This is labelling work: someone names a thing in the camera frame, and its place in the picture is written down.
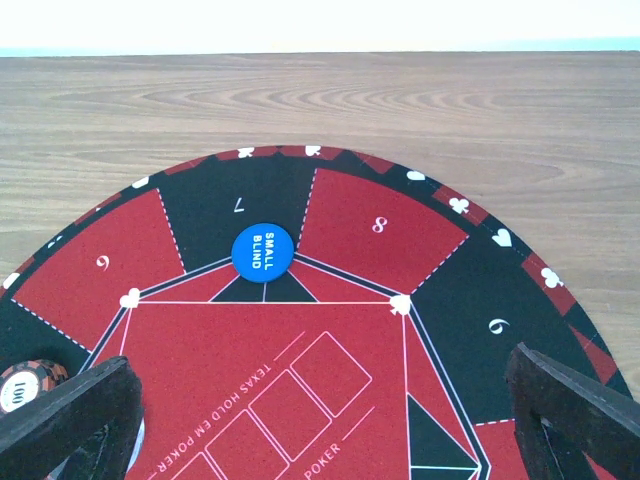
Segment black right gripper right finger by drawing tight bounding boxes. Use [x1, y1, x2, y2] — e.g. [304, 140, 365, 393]
[506, 343, 639, 479]

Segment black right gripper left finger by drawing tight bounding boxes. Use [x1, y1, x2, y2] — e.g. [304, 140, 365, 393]
[1, 356, 144, 479]

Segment orange 100 chip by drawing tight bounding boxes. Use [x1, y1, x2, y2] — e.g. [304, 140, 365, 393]
[1, 359, 70, 417]

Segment blue small blind button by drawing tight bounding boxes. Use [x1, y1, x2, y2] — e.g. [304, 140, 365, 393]
[231, 223, 294, 283]

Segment clear round dealer button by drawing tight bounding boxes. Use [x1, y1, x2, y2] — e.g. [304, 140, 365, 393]
[127, 420, 145, 471]

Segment round red black poker mat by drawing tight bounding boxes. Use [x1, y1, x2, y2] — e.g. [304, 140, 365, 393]
[1, 145, 628, 479]

